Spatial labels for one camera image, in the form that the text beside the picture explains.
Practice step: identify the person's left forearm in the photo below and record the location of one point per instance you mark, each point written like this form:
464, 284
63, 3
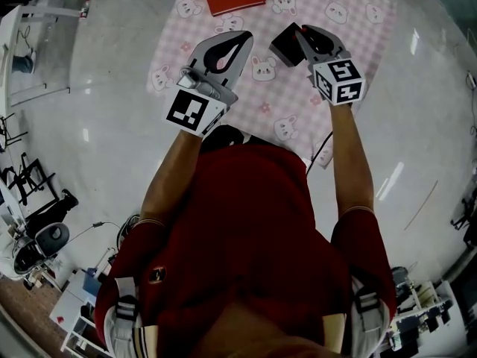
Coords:
171, 177

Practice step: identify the white low cabinet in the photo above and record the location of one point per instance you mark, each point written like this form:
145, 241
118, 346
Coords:
74, 308

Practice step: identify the person's face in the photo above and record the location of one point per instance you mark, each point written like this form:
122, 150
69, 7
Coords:
268, 338

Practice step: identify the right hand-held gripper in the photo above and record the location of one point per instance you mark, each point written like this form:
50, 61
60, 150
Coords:
341, 82

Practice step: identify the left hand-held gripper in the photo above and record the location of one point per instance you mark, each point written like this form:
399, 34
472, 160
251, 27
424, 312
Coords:
186, 110

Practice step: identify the white desk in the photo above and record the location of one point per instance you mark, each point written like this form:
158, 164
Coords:
9, 50

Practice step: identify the person's red shirt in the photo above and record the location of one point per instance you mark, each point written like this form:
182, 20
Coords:
242, 218

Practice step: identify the thin brown floor strip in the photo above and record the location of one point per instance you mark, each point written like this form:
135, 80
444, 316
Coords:
421, 205

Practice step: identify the black folding rack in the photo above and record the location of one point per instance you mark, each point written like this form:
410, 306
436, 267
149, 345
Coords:
28, 179

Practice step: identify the black metal stool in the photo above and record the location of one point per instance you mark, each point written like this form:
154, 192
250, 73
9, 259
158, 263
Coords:
11, 129

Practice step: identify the white shelf with clutter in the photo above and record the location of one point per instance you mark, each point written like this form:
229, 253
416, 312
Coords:
421, 311

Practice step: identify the pink checked bunny tablecloth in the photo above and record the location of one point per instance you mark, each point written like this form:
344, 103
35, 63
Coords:
283, 99

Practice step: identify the person's right forearm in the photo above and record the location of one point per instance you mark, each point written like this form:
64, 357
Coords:
352, 155

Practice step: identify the small black box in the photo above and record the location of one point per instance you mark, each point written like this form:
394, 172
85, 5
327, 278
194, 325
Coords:
285, 49

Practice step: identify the grey mesh office chair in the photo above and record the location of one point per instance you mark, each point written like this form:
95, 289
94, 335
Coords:
41, 248

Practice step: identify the small white bottle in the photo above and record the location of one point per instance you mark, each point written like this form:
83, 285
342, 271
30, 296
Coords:
85, 9

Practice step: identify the person's black shorts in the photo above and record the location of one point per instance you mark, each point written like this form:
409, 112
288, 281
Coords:
227, 136

